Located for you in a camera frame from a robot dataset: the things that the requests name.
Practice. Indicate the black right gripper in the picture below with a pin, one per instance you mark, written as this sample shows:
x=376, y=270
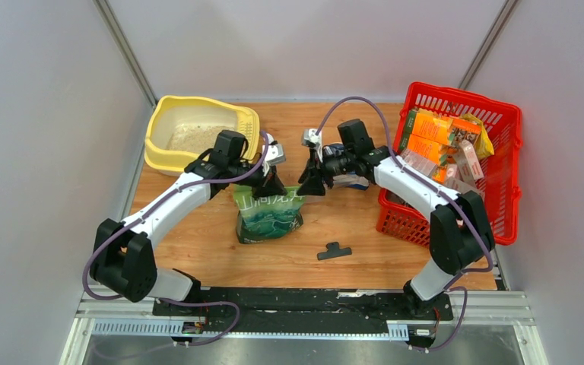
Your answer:
x=313, y=184

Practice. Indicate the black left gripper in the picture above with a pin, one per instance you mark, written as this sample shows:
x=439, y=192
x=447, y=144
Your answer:
x=271, y=186

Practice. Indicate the green cat litter bag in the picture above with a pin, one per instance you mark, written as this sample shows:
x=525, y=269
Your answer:
x=268, y=218

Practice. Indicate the black bag clip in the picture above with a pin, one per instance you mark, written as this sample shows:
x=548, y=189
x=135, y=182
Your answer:
x=333, y=250

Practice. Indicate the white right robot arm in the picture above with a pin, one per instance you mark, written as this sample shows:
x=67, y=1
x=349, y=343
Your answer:
x=460, y=232

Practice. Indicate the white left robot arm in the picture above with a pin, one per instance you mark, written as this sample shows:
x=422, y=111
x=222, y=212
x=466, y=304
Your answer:
x=123, y=256

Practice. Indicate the yellow litter box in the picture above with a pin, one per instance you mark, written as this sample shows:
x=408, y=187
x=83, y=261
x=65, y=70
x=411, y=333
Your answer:
x=182, y=128

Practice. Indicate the grey labelled box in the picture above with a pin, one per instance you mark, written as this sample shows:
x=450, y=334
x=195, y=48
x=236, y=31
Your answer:
x=418, y=162

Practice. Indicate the orange green box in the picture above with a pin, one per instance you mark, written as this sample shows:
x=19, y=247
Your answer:
x=435, y=136

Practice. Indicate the pink white box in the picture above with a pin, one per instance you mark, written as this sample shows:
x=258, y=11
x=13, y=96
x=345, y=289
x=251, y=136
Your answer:
x=468, y=162

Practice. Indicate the blue white card package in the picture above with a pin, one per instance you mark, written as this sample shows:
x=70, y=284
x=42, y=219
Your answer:
x=350, y=180

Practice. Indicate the yellow snack bag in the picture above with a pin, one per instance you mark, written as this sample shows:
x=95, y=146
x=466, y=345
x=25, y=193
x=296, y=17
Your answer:
x=483, y=146

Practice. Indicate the red plastic basket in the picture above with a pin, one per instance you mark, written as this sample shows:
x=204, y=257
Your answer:
x=500, y=185

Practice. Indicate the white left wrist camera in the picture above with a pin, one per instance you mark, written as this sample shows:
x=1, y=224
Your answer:
x=272, y=152

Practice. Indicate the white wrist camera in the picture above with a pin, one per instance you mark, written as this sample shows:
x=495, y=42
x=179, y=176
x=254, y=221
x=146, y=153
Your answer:
x=312, y=138
x=272, y=152

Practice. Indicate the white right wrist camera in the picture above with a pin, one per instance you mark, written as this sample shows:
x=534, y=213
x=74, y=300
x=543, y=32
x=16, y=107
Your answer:
x=312, y=138

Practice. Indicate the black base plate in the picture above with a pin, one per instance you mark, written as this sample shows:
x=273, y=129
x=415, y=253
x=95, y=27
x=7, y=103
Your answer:
x=305, y=311

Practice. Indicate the aluminium frame rail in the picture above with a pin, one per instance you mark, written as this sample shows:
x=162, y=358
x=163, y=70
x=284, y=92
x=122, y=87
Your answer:
x=471, y=308

